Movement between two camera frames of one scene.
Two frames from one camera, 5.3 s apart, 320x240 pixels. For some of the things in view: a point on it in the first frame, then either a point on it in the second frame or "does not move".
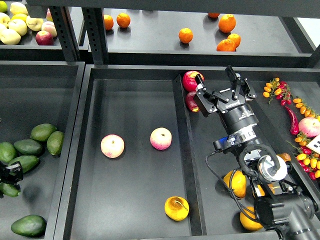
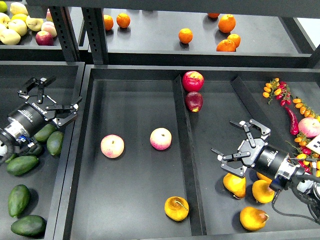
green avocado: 9,190 to 18,199
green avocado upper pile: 42,132 does not move
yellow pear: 248,223 does not move
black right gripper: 238,115 to 255,151
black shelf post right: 95,30 does not move
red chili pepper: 294,125 does not move
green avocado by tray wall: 55,142 does not move
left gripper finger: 11,174 to 38,109
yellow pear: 176,208 does not move
